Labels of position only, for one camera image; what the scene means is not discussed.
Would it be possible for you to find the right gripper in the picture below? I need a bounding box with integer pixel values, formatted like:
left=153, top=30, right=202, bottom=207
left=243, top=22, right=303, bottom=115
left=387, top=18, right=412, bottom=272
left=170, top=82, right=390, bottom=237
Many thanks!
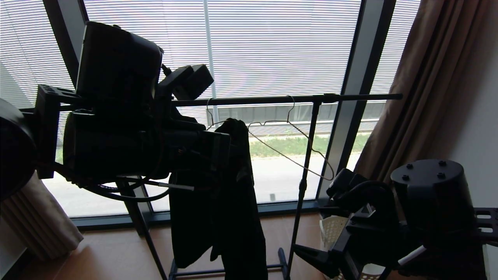
left=294, top=202, right=401, bottom=280

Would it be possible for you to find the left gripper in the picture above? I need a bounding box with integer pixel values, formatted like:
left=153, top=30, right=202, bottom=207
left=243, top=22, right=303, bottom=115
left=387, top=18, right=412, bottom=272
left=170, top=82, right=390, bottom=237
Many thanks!
left=163, top=117, right=232, bottom=173

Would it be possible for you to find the pink clothes hanger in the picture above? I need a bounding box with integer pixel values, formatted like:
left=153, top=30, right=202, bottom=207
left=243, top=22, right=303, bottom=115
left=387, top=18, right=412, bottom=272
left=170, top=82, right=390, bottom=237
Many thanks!
left=205, top=97, right=226, bottom=131
left=248, top=95, right=335, bottom=181

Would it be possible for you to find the black garment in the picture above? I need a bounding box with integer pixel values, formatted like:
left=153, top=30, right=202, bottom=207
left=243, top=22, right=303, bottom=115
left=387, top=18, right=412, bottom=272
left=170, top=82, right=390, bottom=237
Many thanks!
left=169, top=119, right=269, bottom=280

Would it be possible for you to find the white laundry basket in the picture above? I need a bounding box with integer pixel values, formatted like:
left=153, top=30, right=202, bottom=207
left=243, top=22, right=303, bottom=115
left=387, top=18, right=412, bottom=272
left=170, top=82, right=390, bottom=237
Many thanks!
left=320, top=216, right=386, bottom=280

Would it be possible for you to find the black clothes rack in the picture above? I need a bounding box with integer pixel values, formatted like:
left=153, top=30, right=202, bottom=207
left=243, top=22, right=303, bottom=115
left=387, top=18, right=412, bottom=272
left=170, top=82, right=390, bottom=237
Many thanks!
left=117, top=93, right=403, bottom=280

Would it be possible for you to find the brown curtain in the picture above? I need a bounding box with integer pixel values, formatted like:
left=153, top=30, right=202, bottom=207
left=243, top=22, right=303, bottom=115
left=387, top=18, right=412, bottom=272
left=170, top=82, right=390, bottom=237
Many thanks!
left=354, top=0, right=491, bottom=183
left=0, top=171, right=84, bottom=261

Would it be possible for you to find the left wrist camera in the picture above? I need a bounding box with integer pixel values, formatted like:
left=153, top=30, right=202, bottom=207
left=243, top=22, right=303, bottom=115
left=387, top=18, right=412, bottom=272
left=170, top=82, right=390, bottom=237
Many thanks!
left=158, top=64, right=214, bottom=101

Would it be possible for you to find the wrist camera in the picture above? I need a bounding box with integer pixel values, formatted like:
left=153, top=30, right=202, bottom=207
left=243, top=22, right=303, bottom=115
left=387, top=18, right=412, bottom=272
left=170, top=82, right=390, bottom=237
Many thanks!
left=326, top=168, right=393, bottom=212
left=158, top=64, right=214, bottom=101

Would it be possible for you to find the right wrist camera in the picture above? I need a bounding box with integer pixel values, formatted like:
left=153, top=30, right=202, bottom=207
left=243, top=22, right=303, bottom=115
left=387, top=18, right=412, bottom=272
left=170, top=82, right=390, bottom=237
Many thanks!
left=326, top=168, right=393, bottom=212

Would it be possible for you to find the black cable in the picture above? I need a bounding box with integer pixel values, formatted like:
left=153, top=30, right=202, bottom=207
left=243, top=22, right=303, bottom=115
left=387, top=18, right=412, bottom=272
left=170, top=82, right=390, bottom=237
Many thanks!
left=54, top=161, right=195, bottom=203

